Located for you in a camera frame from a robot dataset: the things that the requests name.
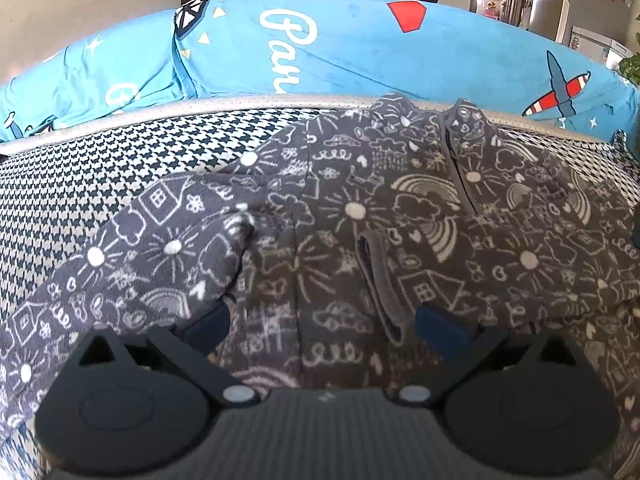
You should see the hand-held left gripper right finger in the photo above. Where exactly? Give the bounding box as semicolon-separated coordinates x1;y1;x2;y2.
397;305;583;406

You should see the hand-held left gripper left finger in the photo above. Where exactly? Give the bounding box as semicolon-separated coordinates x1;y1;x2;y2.
69;304;258;406

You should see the white chest freezer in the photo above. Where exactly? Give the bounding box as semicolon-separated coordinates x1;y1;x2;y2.
570;26;636;71

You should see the blue printed sofa cover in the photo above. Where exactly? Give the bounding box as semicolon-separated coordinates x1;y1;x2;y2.
0;0;640;143

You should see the green potted plant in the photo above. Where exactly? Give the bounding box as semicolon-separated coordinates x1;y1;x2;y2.
617;52;640;86

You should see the houndstooth sofa seat mat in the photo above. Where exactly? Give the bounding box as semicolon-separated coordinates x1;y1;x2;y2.
0;105;640;480

